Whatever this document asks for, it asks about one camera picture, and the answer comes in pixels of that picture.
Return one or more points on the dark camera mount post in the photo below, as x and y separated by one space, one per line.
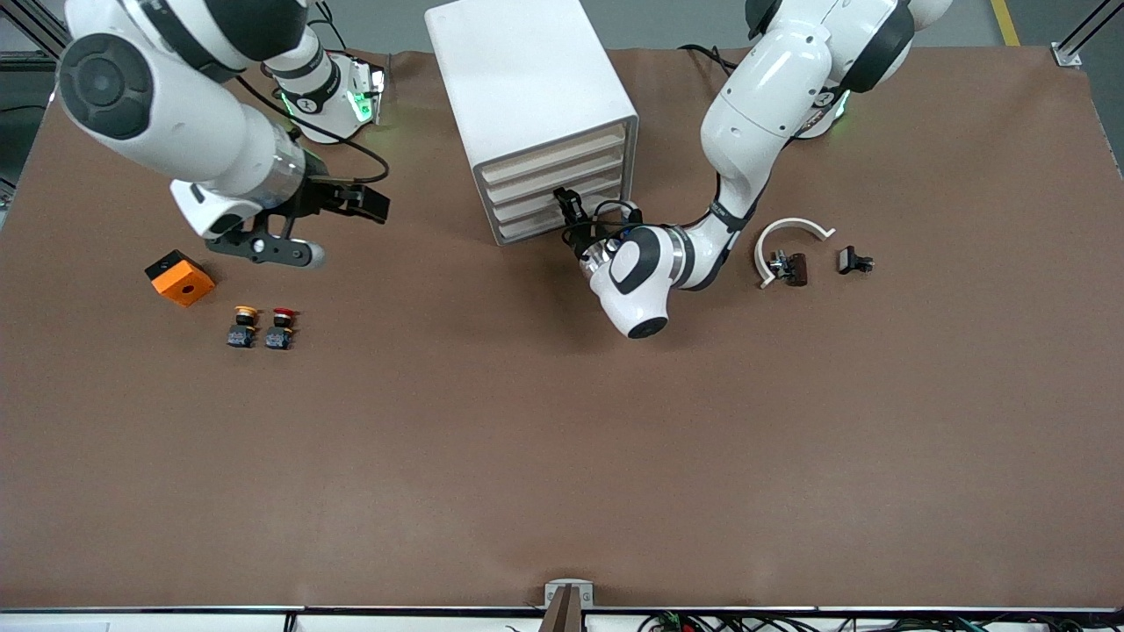
562 614

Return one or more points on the brown cylindrical part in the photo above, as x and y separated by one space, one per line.
797 269

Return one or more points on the aluminium frame profile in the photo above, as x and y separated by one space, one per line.
1076 48
35 26

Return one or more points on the red-capped push button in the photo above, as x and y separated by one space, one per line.
279 339

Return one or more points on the small black clip with plate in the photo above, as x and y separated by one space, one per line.
847 261

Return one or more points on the white drawer cabinet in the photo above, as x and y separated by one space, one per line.
518 79

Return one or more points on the grey arm base connector panel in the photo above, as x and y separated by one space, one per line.
369 88

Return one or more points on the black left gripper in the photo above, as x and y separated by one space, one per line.
583 232

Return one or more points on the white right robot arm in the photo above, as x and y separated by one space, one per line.
176 114

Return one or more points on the orange and black button enclosure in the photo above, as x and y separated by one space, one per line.
186 285

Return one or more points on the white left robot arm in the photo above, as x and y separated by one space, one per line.
764 88

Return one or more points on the cream cabinet drawer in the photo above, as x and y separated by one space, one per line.
527 205
527 184
527 164
527 226

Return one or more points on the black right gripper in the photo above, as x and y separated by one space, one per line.
321 195

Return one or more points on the white table edge rail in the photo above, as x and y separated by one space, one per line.
176 623

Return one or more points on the yellow-capped push button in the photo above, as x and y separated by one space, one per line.
241 336

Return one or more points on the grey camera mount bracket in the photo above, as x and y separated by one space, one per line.
587 597

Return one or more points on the silver metal bolt fitting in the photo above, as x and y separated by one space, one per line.
778 265

